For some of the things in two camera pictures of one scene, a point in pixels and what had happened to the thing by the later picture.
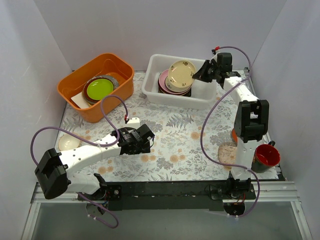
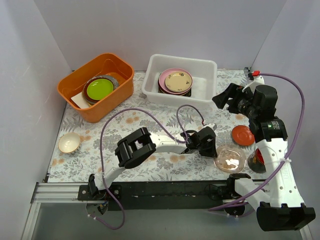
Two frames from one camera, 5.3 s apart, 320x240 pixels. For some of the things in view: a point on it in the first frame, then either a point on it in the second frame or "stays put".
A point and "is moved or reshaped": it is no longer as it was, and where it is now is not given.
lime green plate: x=99 y=88 stays put
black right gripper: x=210 y=72 to x=231 y=100
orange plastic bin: x=114 y=64 stays put
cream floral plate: x=180 y=73 is moved or reshaped
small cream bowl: x=67 y=141 stays put
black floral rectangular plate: x=188 y=94 stays put
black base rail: x=204 y=196 stays put
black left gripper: x=144 y=139 to x=208 y=144
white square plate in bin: x=80 y=101 stays put
